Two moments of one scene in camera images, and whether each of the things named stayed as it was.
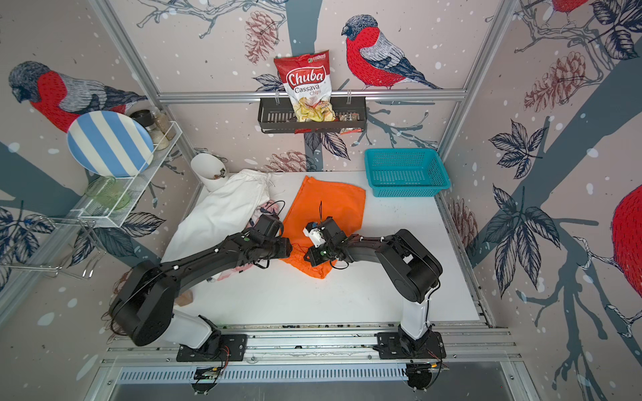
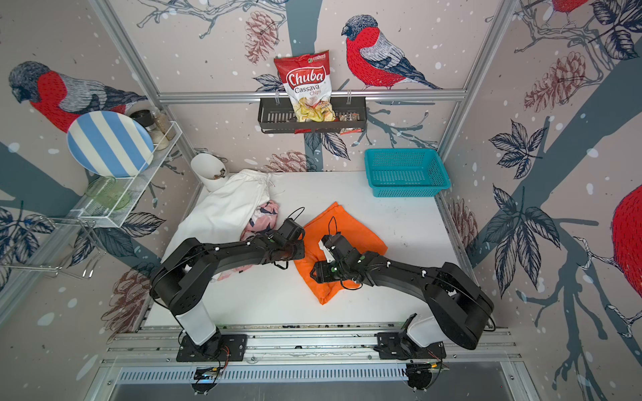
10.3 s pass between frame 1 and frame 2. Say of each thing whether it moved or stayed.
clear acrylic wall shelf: stayed
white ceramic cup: stayed
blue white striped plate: stayed
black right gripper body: moved
